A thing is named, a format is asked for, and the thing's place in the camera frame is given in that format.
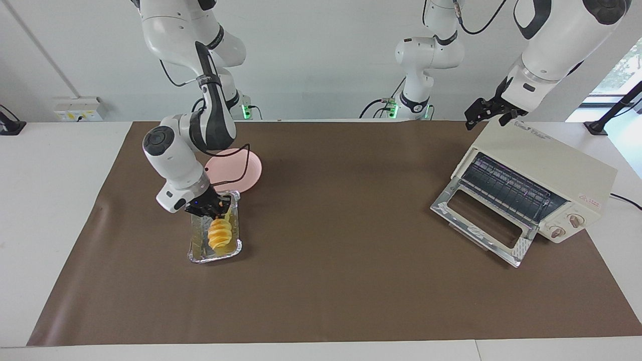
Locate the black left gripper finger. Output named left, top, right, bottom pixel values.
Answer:
left=464, top=98, right=495, bottom=131
left=498, top=110, right=528, bottom=127

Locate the yellow ridged bread roll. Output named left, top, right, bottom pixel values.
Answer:
left=208, top=207, right=236, bottom=251

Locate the silver foil baking tray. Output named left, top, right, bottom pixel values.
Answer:
left=188, top=191, right=242, bottom=264

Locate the cream toaster oven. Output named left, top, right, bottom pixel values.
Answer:
left=450, top=119, right=618, bottom=245

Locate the pink round plate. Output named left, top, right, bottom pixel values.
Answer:
left=205, top=148, right=263, bottom=193

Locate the bright window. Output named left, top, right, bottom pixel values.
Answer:
left=589, top=39, right=642, bottom=103

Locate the brown table mat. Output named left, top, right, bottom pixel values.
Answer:
left=27, top=120, right=642, bottom=346

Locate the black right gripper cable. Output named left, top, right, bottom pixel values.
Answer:
left=159, top=59, right=251, bottom=190

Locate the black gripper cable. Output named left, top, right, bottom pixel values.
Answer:
left=159, top=59, right=251, bottom=190
left=453, top=0, right=508, bottom=36

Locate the metal oven wire rack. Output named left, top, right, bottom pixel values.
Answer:
left=460, top=153, right=567, bottom=225

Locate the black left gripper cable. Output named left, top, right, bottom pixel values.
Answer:
left=453, top=0, right=508, bottom=36

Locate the glass oven door metal frame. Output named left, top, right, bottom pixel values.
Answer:
left=430, top=178, right=540, bottom=268

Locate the black oven power cord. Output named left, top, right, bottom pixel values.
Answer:
left=609, top=193, right=642, bottom=210

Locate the white wall socket box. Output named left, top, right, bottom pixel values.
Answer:
left=54, top=97, right=107, bottom=122

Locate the black clamp mount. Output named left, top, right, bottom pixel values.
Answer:
left=0, top=104, right=27, bottom=136

